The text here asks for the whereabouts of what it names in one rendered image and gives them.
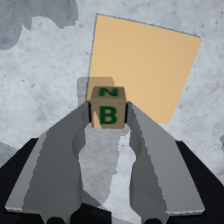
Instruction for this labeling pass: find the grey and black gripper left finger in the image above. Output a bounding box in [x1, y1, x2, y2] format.
[0, 100, 92, 224]

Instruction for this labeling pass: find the tan flat mat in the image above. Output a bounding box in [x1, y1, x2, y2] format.
[87, 15, 202, 124]

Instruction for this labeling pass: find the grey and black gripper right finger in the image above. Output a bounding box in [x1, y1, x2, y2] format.
[125, 101, 224, 224]

